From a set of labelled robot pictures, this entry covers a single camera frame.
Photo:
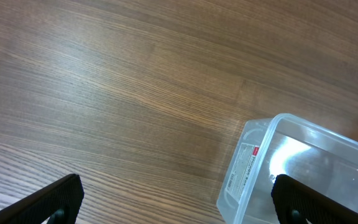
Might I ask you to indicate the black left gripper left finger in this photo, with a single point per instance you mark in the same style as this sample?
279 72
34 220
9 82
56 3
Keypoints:
58 202

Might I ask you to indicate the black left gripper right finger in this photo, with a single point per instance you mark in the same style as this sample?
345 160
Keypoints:
296 203

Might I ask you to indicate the clear plastic container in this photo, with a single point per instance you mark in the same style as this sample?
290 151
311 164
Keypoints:
286 144

